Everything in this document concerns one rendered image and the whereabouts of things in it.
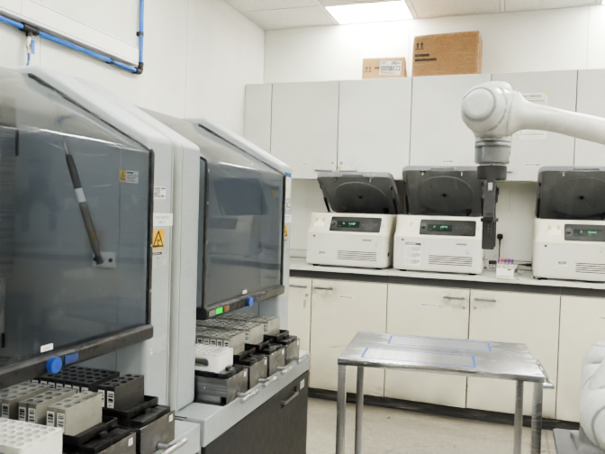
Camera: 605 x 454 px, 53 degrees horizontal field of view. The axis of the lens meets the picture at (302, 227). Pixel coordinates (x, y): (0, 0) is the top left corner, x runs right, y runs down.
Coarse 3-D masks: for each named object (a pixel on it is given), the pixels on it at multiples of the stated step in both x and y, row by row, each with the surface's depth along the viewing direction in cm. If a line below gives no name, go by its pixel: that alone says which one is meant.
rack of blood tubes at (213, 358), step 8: (200, 344) 179; (200, 352) 170; (208, 352) 170; (216, 352) 171; (224, 352) 170; (232, 352) 175; (200, 360) 179; (208, 360) 167; (216, 360) 166; (224, 360) 170; (232, 360) 175; (200, 368) 168; (208, 368) 167; (216, 368) 167; (224, 368) 170
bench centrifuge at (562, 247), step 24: (552, 168) 370; (576, 168) 364; (600, 168) 361; (552, 192) 384; (576, 192) 380; (600, 192) 375; (552, 216) 402; (576, 216) 398; (600, 216) 393; (552, 240) 356; (576, 240) 351; (600, 240) 347; (552, 264) 355; (576, 264) 351; (600, 264) 347
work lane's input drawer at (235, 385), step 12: (204, 372) 167; (228, 372) 167; (240, 372) 172; (204, 384) 166; (216, 384) 165; (228, 384) 164; (240, 384) 172; (228, 396) 165; (240, 396) 169; (252, 396) 169
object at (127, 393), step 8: (136, 376) 139; (120, 384) 132; (128, 384) 134; (136, 384) 136; (112, 392) 129; (120, 392) 131; (128, 392) 134; (136, 392) 137; (112, 400) 129; (120, 400) 131; (128, 400) 134; (136, 400) 137; (112, 408) 129; (120, 408) 131; (128, 408) 134
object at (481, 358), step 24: (360, 336) 219; (384, 336) 220; (408, 336) 222; (360, 360) 184; (384, 360) 184; (408, 360) 185; (432, 360) 186; (456, 360) 187; (480, 360) 188; (504, 360) 189; (528, 360) 190; (360, 384) 227; (552, 384) 177; (360, 408) 227; (336, 432) 186; (360, 432) 227
